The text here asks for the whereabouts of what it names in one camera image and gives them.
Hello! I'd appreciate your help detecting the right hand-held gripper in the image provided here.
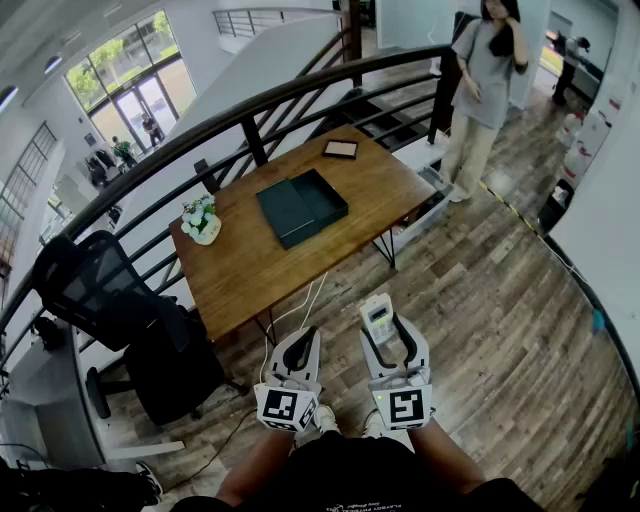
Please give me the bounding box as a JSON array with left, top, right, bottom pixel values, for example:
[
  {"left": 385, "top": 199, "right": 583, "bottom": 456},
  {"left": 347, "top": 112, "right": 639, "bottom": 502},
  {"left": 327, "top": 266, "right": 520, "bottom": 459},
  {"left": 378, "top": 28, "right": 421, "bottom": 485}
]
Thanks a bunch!
[{"left": 359, "top": 312, "right": 434, "bottom": 432}]

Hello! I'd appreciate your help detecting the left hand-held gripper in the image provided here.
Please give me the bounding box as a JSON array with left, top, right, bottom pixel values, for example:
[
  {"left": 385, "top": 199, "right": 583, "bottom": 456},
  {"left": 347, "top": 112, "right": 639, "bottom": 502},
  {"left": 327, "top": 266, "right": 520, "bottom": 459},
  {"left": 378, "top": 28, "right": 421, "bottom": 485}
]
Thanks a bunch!
[{"left": 253, "top": 327, "right": 324, "bottom": 434}]

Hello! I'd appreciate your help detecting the white remote control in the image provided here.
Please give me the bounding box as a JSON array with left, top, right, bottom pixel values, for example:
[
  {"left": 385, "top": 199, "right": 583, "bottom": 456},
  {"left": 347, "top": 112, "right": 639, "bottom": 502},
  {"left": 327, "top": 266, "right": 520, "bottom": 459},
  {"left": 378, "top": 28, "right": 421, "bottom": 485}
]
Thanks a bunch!
[{"left": 358, "top": 293, "right": 400, "bottom": 350}]

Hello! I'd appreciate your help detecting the dark green box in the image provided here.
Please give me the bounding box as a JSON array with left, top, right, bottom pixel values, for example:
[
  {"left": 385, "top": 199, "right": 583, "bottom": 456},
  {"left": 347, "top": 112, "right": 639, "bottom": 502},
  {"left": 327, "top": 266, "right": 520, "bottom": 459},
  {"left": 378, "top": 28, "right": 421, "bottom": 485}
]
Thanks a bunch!
[{"left": 255, "top": 168, "right": 350, "bottom": 251}]

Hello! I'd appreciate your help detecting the person's left forearm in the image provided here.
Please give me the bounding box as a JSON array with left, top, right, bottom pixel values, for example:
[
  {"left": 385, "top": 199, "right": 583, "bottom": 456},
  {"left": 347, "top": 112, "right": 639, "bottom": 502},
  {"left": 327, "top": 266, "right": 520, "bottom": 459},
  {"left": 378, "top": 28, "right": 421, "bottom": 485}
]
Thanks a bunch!
[{"left": 214, "top": 427, "right": 302, "bottom": 507}]

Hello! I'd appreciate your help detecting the person's right forearm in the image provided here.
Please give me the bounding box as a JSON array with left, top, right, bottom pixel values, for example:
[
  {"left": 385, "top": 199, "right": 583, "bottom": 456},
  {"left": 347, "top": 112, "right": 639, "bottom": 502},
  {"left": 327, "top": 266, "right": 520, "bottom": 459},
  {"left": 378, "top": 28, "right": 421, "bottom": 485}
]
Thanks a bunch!
[{"left": 407, "top": 417, "right": 487, "bottom": 497}]

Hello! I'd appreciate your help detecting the black metal table leg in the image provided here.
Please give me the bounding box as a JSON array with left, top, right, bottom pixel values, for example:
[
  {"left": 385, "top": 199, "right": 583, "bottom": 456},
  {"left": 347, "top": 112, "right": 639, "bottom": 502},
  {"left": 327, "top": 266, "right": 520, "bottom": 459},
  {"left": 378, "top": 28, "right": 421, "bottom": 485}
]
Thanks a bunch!
[
  {"left": 371, "top": 233, "right": 399, "bottom": 270},
  {"left": 253, "top": 308, "right": 279, "bottom": 347}
]

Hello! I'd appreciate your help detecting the person's left white shoe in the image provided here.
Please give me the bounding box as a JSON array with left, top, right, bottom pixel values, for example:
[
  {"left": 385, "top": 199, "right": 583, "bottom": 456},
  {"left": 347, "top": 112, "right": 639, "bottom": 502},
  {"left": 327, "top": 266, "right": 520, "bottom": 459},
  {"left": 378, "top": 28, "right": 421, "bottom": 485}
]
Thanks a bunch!
[{"left": 313, "top": 404, "right": 342, "bottom": 437}]

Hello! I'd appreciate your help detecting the person's white shoe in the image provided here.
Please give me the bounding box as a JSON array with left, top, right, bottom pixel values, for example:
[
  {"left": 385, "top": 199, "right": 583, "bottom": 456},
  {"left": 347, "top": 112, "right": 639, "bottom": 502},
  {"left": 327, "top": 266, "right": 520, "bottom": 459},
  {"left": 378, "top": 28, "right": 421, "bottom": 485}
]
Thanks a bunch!
[
  {"left": 313, "top": 404, "right": 342, "bottom": 437},
  {"left": 361, "top": 408, "right": 387, "bottom": 439}
]

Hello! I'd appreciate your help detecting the person's right white shoe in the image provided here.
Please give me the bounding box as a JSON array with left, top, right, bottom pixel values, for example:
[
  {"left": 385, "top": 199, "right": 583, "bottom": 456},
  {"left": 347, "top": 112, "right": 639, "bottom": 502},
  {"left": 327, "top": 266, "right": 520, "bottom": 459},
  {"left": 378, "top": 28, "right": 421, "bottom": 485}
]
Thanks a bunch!
[{"left": 361, "top": 408, "right": 387, "bottom": 439}]

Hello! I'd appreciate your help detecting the person's black shirt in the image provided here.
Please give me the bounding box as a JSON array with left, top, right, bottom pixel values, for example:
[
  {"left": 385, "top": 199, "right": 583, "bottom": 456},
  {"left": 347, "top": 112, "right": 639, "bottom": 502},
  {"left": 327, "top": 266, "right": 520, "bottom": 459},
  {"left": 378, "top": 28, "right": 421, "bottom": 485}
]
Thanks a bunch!
[{"left": 172, "top": 431, "right": 547, "bottom": 512}]

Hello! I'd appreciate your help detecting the clear plastic bin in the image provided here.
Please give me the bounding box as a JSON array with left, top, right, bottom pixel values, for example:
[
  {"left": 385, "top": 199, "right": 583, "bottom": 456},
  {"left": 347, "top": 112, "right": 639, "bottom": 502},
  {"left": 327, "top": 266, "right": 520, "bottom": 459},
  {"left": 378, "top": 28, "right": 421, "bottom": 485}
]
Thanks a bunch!
[{"left": 393, "top": 166, "right": 454, "bottom": 242}]

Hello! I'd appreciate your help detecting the flower pot with daisies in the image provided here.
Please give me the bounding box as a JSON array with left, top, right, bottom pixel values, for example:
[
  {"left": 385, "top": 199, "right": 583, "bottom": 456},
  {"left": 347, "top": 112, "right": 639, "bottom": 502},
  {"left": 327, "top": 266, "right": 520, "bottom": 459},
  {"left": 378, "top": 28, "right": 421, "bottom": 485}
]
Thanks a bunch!
[{"left": 180, "top": 193, "right": 223, "bottom": 247}]

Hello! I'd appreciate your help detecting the black sneaker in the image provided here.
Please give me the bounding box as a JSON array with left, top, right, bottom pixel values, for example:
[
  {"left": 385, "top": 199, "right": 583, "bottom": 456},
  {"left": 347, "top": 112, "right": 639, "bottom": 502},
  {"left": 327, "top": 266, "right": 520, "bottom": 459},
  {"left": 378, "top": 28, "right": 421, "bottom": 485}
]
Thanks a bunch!
[{"left": 134, "top": 460, "right": 164, "bottom": 502}]

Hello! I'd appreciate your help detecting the black mesh office chair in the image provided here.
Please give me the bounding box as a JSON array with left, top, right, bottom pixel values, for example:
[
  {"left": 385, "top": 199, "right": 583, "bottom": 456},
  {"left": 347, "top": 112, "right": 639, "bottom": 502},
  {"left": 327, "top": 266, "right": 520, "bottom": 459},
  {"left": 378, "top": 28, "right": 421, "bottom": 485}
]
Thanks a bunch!
[{"left": 31, "top": 230, "right": 227, "bottom": 427}]

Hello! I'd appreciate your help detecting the black trash bin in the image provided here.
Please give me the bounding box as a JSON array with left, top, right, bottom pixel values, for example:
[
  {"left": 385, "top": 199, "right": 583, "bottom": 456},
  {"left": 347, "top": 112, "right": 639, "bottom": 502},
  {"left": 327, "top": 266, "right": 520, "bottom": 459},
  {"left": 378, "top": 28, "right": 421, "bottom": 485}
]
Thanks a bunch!
[{"left": 536, "top": 178, "right": 576, "bottom": 234}]

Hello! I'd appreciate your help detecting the dark staircase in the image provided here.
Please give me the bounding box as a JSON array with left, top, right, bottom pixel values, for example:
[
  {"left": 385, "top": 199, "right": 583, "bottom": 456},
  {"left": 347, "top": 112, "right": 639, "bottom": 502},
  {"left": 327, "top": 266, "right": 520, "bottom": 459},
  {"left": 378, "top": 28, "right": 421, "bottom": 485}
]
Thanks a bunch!
[{"left": 323, "top": 87, "right": 442, "bottom": 153}]

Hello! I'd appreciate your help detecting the black metal railing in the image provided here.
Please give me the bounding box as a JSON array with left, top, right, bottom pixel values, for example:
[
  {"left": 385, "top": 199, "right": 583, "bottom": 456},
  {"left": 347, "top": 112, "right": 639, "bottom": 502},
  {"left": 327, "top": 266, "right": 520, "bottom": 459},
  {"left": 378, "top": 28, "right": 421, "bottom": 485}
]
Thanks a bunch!
[{"left": 0, "top": 43, "right": 454, "bottom": 361}]

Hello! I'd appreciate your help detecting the white desk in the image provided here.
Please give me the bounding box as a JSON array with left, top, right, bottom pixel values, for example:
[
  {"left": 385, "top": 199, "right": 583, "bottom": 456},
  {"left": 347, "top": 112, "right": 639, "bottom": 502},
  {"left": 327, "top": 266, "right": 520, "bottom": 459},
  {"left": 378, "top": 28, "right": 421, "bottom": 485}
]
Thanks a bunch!
[{"left": 0, "top": 318, "right": 187, "bottom": 472}]

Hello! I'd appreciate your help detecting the white water jug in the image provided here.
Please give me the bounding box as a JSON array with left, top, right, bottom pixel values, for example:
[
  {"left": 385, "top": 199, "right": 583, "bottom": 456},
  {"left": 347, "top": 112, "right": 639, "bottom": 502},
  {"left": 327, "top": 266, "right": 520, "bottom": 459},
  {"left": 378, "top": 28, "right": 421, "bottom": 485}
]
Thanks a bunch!
[
  {"left": 561, "top": 141, "right": 594, "bottom": 182},
  {"left": 559, "top": 111, "right": 587, "bottom": 149}
]

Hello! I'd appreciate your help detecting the white cable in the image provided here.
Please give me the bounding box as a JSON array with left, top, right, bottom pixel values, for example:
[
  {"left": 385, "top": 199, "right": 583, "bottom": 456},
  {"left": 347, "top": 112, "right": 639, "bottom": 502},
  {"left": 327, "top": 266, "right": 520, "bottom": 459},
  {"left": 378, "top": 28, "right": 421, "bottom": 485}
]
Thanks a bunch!
[{"left": 258, "top": 271, "right": 330, "bottom": 386}]

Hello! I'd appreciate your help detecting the black cable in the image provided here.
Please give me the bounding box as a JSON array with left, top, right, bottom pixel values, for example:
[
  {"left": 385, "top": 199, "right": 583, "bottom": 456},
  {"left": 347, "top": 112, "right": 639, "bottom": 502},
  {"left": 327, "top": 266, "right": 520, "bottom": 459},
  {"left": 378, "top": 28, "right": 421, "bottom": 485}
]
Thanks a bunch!
[{"left": 163, "top": 406, "right": 257, "bottom": 492}]

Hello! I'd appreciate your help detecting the black picture frame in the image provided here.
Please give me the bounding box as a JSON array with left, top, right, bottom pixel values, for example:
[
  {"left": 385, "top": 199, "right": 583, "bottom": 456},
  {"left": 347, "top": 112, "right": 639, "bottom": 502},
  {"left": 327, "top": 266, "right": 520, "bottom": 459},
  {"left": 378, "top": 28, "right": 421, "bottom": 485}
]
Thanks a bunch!
[{"left": 320, "top": 139, "right": 360, "bottom": 161}]

